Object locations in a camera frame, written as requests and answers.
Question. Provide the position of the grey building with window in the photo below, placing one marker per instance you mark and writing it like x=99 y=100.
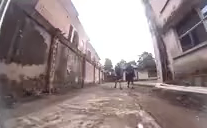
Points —
x=191 y=50

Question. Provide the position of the brown dirt road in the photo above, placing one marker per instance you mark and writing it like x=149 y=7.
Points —
x=101 y=106

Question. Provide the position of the raised concrete ledge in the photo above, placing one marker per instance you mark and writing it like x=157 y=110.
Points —
x=181 y=88

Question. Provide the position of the group of trees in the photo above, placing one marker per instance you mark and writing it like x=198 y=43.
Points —
x=137 y=61

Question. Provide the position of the low white building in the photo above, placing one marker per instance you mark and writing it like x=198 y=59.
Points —
x=142 y=74

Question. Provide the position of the person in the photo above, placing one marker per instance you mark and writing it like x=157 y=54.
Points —
x=130 y=76
x=118 y=76

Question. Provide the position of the pink multi-storey building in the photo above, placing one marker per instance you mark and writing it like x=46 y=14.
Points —
x=62 y=20

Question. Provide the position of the weathered boundary wall with pillars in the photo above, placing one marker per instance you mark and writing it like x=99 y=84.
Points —
x=31 y=63

